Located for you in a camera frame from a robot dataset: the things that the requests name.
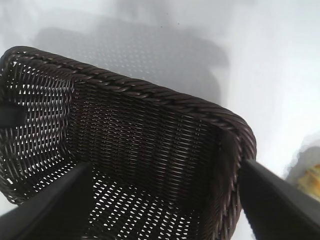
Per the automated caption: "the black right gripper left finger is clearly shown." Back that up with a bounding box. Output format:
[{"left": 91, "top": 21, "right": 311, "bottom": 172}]
[{"left": 0, "top": 161, "right": 93, "bottom": 240}]

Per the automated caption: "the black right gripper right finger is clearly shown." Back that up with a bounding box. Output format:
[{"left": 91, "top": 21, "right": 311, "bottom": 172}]
[{"left": 238, "top": 159, "right": 320, "bottom": 240}]

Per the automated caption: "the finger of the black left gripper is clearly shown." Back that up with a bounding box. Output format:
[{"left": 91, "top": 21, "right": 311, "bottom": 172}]
[{"left": 0, "top": 103, "right": 27, "bottom": 129}]

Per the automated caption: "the long striped bread loaf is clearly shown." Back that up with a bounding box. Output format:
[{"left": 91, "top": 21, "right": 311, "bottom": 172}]
[{"left": 287, "top": 147, "right": 320, "bottom": 198}]

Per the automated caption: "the dark brown wicker basket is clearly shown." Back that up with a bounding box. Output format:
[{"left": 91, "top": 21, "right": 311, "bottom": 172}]
[{"left": 0, "top": 45, "right": 258, "bottom": 240}]

